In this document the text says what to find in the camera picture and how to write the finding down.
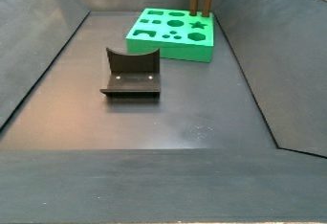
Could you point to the dark grey curved holder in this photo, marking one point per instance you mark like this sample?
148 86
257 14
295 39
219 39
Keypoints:
133 73

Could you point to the green foam shape board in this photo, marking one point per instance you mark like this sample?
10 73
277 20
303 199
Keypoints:
181 36

